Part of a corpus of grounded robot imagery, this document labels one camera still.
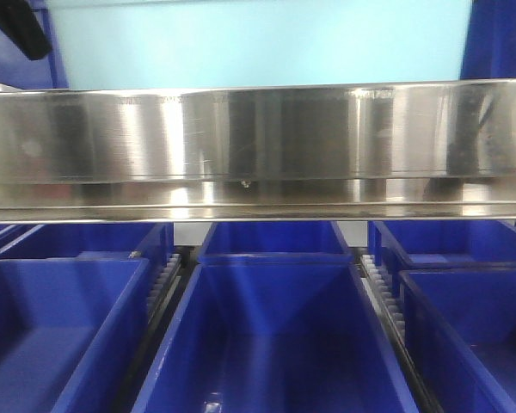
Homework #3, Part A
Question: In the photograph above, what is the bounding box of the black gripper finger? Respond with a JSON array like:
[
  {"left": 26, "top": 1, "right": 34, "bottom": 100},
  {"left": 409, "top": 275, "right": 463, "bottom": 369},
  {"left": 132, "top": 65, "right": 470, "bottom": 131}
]
[{"left": 0, "top": 0, "right": 52, "bottom": 60}]

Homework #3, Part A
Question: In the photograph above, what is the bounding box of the light blue bin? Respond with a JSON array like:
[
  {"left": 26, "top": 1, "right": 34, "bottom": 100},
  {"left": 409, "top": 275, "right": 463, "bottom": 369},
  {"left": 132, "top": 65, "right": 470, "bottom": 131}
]
[{"left": 46, "top": 1, "right": 471, "bottom": 89}]

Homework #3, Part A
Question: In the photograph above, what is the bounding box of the dark blue bin rear left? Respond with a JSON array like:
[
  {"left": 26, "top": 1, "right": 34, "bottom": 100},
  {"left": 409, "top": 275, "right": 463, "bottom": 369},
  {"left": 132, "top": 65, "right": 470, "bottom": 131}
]
[{"left": 0, "top": 223, "right": 174, "bottom": 270}]

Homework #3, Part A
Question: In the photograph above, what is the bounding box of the dark blue bin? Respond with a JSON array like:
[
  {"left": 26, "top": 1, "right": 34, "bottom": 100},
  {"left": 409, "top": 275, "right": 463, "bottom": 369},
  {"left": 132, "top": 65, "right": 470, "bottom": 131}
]
[
  {"left": 133, "top": 263, "right": 417, "bottom": 412},
  {"left": 400, "top": 268, "right": 516, "bottom": 412},
  {"left": 0, "top": 259, "right": 149, "bottom": 412},
  {"left": 198, "top": 221, "right": 353, "bottom": 265},
  {"left": 368, "top": 220, "right": 516, "bottom": 273},
  {"left": 0, "top": 223, "right": 174, "bottom": 270}
]

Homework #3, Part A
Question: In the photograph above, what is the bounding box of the dark blue bin rear centre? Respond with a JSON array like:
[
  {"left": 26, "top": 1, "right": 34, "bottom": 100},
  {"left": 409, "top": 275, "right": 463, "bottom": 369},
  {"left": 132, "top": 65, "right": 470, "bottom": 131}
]
[{"left": 198, "top": 221, "right": 353, "bottom": 265}]

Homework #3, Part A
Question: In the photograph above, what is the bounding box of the dark blue bin front left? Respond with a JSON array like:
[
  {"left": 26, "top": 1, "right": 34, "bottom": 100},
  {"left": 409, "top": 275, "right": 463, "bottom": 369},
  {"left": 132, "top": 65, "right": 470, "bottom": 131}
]
[{"left": 0, "top": 259, "right": 149, "bottom": 412}]

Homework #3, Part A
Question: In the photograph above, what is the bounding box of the dark blue bin front centre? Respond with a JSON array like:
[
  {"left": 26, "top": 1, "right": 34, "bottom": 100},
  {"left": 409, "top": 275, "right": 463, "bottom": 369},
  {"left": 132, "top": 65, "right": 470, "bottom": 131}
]
[{"left": 133, "top": 263, "right": 417, "bottom": 412}]

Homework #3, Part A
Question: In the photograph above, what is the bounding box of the white roller track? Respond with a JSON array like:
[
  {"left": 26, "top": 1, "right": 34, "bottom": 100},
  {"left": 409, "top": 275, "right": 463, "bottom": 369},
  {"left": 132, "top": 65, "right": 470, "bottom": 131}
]
[{"left": 360, "top": 254, "right": 406, "bottom": 344}]

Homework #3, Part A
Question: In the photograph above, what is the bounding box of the dark blue bin rear right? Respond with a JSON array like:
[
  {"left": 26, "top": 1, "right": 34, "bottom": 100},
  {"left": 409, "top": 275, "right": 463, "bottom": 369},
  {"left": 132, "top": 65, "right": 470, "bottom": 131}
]
[{"left": 368, "top": 220, "right": 516, "bottom": 273}]

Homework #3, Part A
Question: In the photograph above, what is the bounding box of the dark blue bin front right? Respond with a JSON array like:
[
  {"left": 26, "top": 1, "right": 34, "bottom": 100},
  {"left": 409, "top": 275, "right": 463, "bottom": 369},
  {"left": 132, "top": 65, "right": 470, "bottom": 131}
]
[{"left": 400, "top": 268, "right": 516, "bottom": 412}]

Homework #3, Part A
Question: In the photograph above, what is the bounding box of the steel shelf front rail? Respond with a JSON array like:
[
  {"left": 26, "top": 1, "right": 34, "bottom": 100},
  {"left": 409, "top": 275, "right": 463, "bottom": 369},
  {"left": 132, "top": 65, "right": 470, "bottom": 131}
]
[{"left": 0, "top": 79, "right": 516, "bottom": 223}]

